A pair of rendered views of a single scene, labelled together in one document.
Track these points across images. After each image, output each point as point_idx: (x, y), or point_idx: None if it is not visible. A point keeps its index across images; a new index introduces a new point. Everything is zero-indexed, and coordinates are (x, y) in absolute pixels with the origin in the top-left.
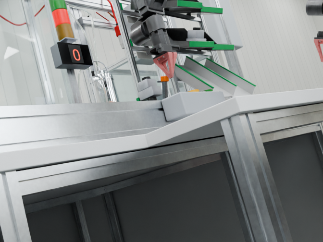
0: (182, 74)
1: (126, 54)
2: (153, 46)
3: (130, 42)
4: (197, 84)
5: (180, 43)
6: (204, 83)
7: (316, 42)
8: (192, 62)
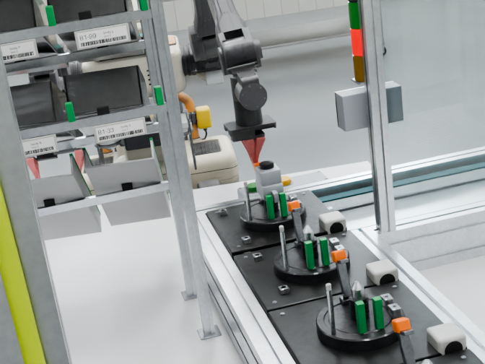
0: (161, 175)
1: (181, 120)
2: (261, 117)
3: (164, 94)
4: (166, 194)
5: (154, 120)
6: (167, 193)
7: (82, 154)
8: (89, 163)
